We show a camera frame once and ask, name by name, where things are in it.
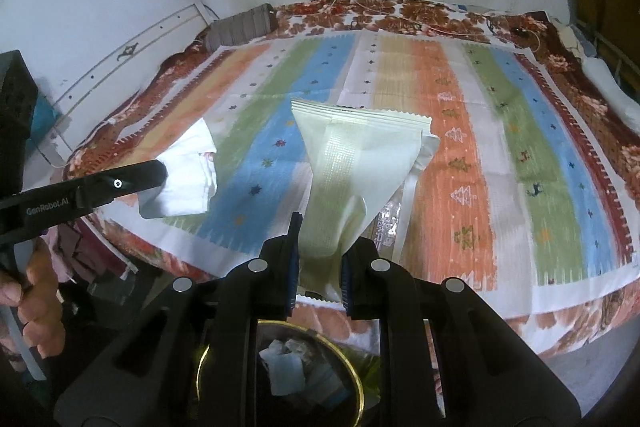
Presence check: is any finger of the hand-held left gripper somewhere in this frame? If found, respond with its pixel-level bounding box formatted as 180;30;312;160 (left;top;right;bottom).
0;159;168;248

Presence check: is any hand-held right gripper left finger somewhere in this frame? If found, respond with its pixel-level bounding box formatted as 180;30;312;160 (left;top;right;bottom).
52;211;303;427

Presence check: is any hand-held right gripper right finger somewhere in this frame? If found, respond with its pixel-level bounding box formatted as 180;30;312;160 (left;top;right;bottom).
340;237;583;427

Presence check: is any white cloth piece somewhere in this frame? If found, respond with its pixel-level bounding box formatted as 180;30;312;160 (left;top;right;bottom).
139;118;219;220

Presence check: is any dark bin with gold rim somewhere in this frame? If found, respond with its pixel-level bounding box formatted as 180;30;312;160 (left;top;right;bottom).
196;319;364;427

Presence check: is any pale green packet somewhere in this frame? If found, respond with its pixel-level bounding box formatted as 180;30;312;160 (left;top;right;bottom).
290;98;433;305

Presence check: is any person's left hand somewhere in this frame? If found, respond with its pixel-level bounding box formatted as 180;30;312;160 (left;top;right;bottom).
0;237;67;373

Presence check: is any teal object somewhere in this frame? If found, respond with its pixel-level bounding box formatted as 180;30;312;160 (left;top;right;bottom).
36;94;62;130

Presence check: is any dark clothes pile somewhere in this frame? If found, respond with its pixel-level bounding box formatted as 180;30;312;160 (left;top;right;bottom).
47;222;151;308

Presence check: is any clear printed wrapper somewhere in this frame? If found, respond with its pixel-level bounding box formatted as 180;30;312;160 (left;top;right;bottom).
367;132;442;260

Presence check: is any white crumpled wrapper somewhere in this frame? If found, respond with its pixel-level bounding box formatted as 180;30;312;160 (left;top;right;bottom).
260;339;307;397

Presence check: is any white bed headboard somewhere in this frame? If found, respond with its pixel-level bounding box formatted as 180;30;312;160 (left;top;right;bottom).
47;2;213;142

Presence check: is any rainbow striped blanket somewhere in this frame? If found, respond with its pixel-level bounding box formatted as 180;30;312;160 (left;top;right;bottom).
105;27;640;303

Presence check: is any grey pillow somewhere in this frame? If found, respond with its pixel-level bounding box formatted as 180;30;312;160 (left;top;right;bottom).
206;4;277;50

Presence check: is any red floral blanket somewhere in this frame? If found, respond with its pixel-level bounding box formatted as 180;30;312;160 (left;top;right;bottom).
62;0;640;358

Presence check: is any white pillow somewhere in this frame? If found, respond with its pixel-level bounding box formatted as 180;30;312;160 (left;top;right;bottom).
580;54;640;132

